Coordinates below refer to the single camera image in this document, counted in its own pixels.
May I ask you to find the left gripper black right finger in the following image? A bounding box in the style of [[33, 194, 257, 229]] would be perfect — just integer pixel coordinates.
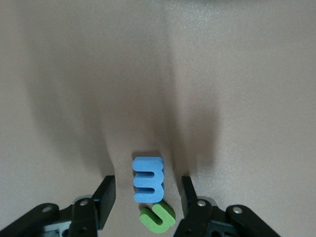
[[172, 175, 282, 237]]

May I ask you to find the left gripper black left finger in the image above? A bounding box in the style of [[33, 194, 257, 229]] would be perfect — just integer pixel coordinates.
[[0, 175, 117, 237]]

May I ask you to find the green foam letter n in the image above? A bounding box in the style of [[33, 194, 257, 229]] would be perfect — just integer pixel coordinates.
[[139, 199, 176, 235]]

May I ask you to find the brown table mat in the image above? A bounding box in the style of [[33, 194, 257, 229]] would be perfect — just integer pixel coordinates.
[[0, 0, 316, 237]]

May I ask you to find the blue foam letter m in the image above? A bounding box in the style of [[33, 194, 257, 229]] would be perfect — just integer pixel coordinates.
[[132, 157, 165, 204]]

